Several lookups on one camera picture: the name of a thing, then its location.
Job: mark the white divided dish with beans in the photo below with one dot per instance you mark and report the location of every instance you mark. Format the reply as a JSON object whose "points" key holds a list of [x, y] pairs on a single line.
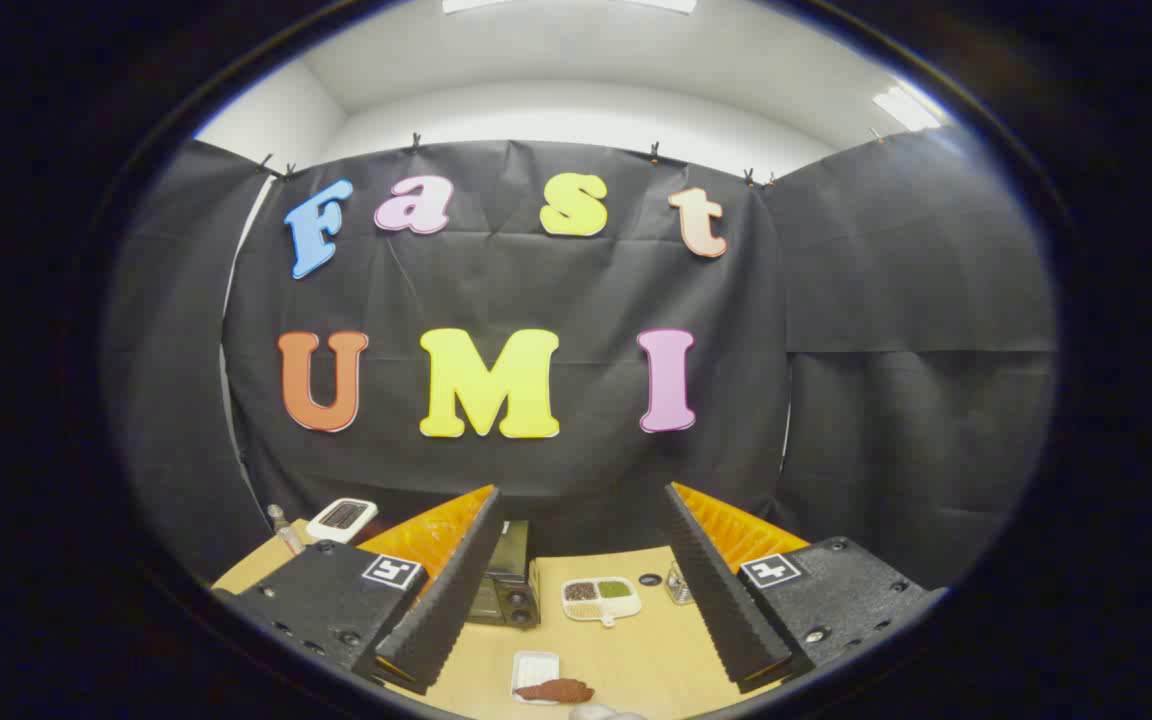
{"points": [[598, 597]]}

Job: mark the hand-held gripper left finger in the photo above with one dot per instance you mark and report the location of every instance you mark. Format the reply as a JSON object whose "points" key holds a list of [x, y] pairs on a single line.
{"points": [[456, 600]]}

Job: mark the white rectangular plastic tray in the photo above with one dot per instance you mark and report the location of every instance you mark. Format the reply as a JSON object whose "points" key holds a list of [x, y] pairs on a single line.
{"points": [[534, 664]]}

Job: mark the white bread toaster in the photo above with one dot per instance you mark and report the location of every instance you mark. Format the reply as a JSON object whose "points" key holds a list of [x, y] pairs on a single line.
{"points": [[341, 518]]}

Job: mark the black toaster oven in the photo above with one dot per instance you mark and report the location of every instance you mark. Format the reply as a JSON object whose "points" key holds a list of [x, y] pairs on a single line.
{"points": [[511, 600]]}

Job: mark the brown meat slice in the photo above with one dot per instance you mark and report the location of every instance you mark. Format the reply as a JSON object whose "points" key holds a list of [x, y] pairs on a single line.
{"points": [[556, 690]]}

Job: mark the ceiling light panel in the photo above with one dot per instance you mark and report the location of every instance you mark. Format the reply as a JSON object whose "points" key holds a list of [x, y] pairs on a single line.
{"points": [[906, 108], [566, 4]]}

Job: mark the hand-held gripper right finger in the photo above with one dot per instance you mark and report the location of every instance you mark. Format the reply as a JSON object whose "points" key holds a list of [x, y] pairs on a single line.
{"points": [[721, 600]]}

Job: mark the small clear glass bottle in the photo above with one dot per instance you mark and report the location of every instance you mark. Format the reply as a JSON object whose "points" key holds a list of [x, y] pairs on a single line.
{"points": [[286, 532]]}

